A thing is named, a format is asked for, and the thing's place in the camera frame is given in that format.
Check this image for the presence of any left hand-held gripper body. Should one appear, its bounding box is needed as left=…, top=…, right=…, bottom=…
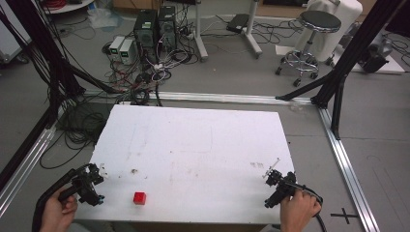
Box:
left=57, top=162, right=106, bottom=207

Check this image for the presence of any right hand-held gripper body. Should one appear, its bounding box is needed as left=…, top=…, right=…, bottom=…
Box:
left=263, top=169, right=297, bottom=209

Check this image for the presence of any person's right hand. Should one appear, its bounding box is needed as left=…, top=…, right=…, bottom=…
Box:
left=278, top=188, right=323, bottom=232

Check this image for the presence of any person's left hand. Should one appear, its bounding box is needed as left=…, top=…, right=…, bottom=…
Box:
left=39, top=188, right=79, bottom=232

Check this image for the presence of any red cube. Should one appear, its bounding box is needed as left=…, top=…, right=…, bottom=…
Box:
left=132, top=191, right=147, bottom=206

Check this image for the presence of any black round stool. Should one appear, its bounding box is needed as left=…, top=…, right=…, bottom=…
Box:
left=275, top=10, right=342, bottom=88

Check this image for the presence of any white power supply box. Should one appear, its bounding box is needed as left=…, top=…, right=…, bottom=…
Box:
left=108, top=35, right=126, bottom=56
left=118, top=39, right=136, bottom=66

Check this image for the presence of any black flat box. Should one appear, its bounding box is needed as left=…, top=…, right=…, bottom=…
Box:
left=225, top=13, right=250, bottom=35

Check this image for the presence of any black computer tower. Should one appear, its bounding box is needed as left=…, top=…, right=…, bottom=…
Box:
left=132, top=9, right=159, bottom=49
left=157, top=6, right=178, bottom=51

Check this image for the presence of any clear plastic bag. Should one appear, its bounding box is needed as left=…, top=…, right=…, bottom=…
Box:
left=87, top=8, right=124, bottom=31

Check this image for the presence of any white round table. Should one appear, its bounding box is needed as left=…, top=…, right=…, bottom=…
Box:
left=40, top=0, right=96, bottom=15

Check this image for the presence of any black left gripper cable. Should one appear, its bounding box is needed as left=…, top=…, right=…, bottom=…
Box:
left=31, top=162, right=95, bottom=232

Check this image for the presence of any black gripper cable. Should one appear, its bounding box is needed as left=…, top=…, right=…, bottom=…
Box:
left=284, top=181, right=328, bottom=232
left=31, top=162, right=95, bottom=232

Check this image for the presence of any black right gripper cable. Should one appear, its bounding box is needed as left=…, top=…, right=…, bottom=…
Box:
left=284, top=181, right=328, bottom=232

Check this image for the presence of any loose black cable coil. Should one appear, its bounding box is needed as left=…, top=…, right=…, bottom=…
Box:
left=38, top=101, right=112, bottom=171

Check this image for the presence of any aluminium rail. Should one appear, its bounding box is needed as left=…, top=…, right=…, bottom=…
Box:
left=0, top=125, right=58, bottom=218
left=84, top=90, right=314, bottom=106
left=317, top=106, right=382, bottom=232

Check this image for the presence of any black frame beam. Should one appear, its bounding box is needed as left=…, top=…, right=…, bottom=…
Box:
left=0, top=107, right=54, bottom=191

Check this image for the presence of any black diagonal frame brace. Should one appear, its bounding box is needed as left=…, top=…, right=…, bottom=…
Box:
left=69, top=64, right=124, bottom=95
left=275, top=71, right=335, bottom=102

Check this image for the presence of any black short frame brace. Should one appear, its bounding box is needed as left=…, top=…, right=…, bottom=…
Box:
left=331, top=76, right=346, bottom=140

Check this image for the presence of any tangle of cables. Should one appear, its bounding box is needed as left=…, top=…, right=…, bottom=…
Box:
left=101, top=28, right=197, bottom=107

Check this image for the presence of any white desk leg frame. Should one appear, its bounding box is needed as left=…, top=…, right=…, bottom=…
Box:
left=242, top=0, right=264, bottom=60
left=192, top=0, right=209, bottom=63

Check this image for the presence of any black frame post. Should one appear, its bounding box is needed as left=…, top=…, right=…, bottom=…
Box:
left=5, top=0, right=85, bottom=98
left=310, top=0, right=408, bottom=109

